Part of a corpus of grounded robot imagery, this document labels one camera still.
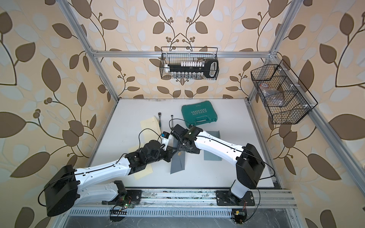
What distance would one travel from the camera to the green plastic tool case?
1.04 m

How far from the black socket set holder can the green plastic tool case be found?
285 mm

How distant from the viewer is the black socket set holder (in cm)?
83
